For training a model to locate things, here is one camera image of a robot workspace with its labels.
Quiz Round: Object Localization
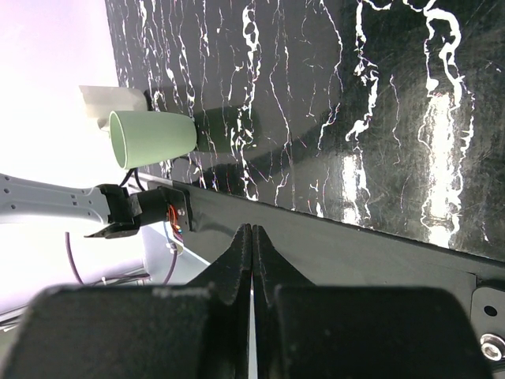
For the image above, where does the cream cup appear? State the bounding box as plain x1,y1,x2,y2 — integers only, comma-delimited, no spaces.
79,85,148,132

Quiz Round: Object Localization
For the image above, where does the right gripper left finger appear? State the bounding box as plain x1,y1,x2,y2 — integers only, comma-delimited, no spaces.
189,224,253,378

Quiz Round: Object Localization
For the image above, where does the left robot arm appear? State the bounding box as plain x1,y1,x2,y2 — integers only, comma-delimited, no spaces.
1,174,191,239

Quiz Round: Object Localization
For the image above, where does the green cup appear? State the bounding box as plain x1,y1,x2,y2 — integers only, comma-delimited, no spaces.
109,111,197,170

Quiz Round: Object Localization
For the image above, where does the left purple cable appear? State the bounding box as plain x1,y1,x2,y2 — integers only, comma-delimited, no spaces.
65,231,178,286

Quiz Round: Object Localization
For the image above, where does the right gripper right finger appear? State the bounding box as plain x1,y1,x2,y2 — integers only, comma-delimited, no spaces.
252,225,315,378

